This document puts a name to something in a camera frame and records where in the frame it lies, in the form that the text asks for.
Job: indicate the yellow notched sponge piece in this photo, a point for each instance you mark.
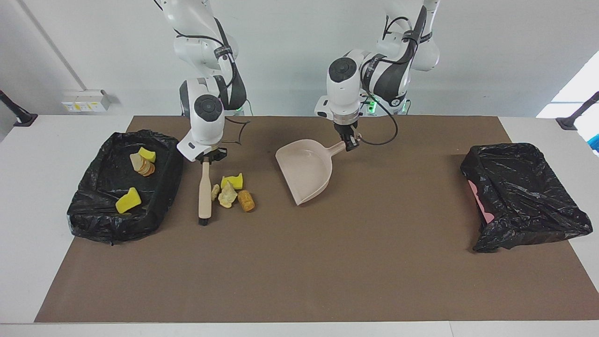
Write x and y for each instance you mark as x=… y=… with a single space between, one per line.
x=232 y=181

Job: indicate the blue object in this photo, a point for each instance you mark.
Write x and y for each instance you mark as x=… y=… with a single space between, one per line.
x=595 y=142

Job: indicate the black clamp stand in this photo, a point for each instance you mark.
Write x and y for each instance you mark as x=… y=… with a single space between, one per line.
x=23 y=119
x=568 y=124

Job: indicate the white wall outlet box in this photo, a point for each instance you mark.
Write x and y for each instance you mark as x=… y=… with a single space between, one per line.
x=84 y=105

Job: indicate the beige hand brush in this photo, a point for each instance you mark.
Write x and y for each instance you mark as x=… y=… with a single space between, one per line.
x=204 y=196

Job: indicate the right black lined bin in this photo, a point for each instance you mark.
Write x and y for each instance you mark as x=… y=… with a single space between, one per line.
x=524 y=196

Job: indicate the beige layered sponge chunk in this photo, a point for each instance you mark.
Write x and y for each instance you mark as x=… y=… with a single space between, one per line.
x=142 y=166

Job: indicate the brown table mat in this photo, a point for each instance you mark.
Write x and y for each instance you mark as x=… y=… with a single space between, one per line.
x=299 y=290

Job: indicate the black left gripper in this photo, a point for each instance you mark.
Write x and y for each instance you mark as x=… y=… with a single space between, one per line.
x=347 y=128

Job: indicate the pink plastic bin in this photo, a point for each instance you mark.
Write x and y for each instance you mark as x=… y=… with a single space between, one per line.
x=482 y=208

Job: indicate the black bag lined trash bin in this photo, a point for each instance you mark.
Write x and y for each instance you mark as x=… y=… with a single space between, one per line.
x=93 y=220

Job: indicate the beige plastic dustpan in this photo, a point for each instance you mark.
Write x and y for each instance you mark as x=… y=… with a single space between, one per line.
x=306 y=173

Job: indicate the brown cork-like lump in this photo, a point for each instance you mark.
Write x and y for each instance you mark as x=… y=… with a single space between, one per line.
x=246 y=201

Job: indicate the yellow sponge with green backing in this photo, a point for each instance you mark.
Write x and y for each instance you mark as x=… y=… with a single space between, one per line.
x=148 y=154

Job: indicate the thick yellow sponge piece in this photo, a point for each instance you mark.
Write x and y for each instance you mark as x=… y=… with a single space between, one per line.
x=128 y=201

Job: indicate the pale foam scrap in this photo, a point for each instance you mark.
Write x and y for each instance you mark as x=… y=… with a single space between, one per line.
x=215 y=192
x=228 y=197

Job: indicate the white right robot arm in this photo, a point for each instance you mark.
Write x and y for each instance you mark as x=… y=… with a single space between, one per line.
x=206 y=126

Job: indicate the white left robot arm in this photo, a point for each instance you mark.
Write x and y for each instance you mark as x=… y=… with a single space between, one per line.
x=344 y=93

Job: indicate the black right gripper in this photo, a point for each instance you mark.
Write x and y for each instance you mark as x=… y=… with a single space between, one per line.
x=216 y=154

